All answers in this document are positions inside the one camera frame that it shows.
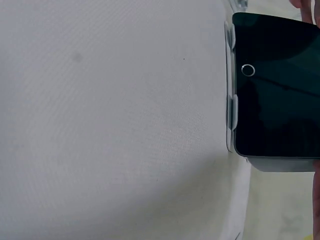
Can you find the black smartphone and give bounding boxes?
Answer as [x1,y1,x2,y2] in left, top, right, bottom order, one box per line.
[231,11,320,173]

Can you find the person's right hand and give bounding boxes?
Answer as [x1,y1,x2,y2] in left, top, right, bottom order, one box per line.
[289,0,320,240]

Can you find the white phone stand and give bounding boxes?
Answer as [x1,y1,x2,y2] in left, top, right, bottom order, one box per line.
[223,20,240,152]

